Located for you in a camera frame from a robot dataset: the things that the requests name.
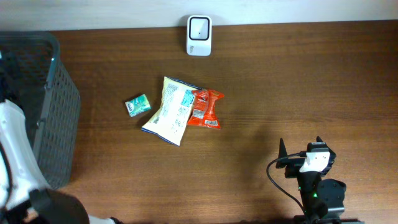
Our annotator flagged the green tissue pack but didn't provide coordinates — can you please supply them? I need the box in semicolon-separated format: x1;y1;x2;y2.
125;94;151;117

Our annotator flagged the white barcode scanner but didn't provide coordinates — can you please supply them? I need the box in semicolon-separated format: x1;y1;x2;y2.
186;15;213;57

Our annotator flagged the red snack packet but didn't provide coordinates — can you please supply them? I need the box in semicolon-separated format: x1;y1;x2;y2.
187;89;224;129

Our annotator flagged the black right camera cable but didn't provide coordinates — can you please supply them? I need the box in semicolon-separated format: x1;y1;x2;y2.
266;151;308;214

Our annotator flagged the cream snack bag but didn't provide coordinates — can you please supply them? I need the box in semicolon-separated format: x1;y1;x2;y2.
141;77;200;146

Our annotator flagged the grey plastic mesh basket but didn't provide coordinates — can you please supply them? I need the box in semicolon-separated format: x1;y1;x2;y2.
1;32;80;189

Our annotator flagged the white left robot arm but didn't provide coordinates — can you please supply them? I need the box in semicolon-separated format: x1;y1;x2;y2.
1;100;120;224

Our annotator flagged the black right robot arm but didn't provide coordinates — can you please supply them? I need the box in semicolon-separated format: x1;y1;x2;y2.
266;137;361;224

